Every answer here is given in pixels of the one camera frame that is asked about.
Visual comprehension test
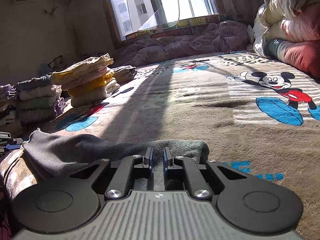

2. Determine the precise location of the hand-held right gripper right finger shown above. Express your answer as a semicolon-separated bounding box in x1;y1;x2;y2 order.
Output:
162;147;247;200

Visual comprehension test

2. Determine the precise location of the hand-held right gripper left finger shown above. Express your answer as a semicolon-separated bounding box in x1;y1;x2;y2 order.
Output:
70;146;153;200

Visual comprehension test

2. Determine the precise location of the dark grey garment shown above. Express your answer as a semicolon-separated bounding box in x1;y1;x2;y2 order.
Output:
22;128;210;191

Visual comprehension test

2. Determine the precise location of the stack of pastel folded clothes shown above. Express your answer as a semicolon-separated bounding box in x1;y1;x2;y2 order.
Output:
16;74;67;125

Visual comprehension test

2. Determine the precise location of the small grey folded clothes pile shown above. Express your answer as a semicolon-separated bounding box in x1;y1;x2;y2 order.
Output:
111;65;137;82

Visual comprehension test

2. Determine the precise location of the stack of yellow cream clothes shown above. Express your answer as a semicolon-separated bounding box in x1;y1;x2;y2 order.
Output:
50;53;121;107

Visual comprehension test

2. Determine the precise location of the cartoon mouse printed blanket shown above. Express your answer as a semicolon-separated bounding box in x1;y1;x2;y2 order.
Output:
0;51;320;240

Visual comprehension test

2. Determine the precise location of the purple quilt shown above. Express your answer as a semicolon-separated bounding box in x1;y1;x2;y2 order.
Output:
114;20;251;68

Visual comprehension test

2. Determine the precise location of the white quilt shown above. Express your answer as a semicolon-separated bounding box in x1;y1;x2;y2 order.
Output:
247;4;283;57

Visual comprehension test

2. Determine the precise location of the window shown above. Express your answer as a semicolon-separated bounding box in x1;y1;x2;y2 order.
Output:
104;0;221;42

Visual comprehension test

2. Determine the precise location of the red striped quilt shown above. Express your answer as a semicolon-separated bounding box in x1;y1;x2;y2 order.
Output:
265;39;320;79

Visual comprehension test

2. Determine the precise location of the pink quilt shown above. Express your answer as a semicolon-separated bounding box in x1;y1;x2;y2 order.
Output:
280;10;320;42

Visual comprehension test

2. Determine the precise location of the cream quilt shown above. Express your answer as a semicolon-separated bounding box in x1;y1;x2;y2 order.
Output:
262;0;320;42

